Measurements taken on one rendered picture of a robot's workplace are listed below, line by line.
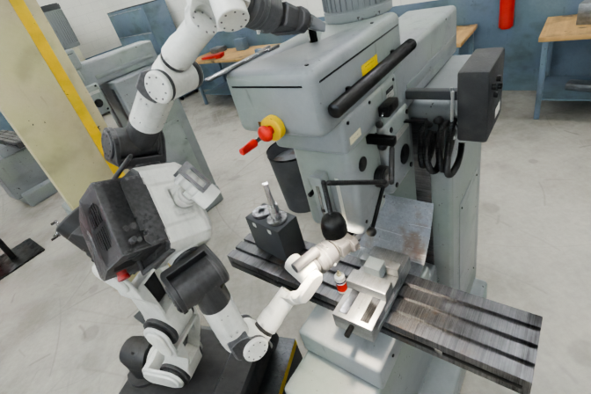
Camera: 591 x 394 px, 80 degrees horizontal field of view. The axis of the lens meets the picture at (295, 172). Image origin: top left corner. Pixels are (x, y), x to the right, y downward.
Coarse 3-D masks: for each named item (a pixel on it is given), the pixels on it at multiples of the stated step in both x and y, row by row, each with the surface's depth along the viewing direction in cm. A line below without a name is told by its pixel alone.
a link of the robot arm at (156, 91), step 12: (144, 72) 81; (156, 72) 79; (144, 84) 83; (156, 84) 80; (168, 84) 79; (144, 96) 85; (156, 96) 82; (168, 96) 81; (132, 108) 92; (144, 108) 89; (156, 108) 89; (168, 108) 92; (132, 120) 93; (144, 120) 92; (156, 120) 92; (144, 132) 95; (156, 132) 97
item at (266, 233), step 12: (264, 204) 166; (252, 216) 159; (264, 216) 156; (288, 216) 153; (252, 228) 161; (264, 228) 153; (276, 228) 149; (288, 228) 151; (264, 240) 160; (276, 240) 151; (288, 240) 152; (300, 240) 158; (276, 252) 158; (288, 252) 154
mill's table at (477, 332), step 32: (256, 256) 166; (352, 256) 150; (288, 288) 151; (320, 288) 140; (416, 288) 131; (448, 288) 127; (416, 320) 121; (448, 320) 117; (480, 320) 114; (512, 320) 113; (448, 352) 111; (480, 352) 106; (512, 352) 104; (512, 384) 101
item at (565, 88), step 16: (560, 16) 378; (576, 16) 366; (464, 32) 412; (544, 32) 348; (560, 32) 338; (576, 32) 328; (224, 48) 677; (240, 48) 640; (256, 48) 586; (544, 48) 344; (544, 64) 351; (224, 80) 741; (544, 80) 404; (560, 80) 395; (576, 80) 370; (544, 96) 373; (560, 96) 365; (576, 96) 358
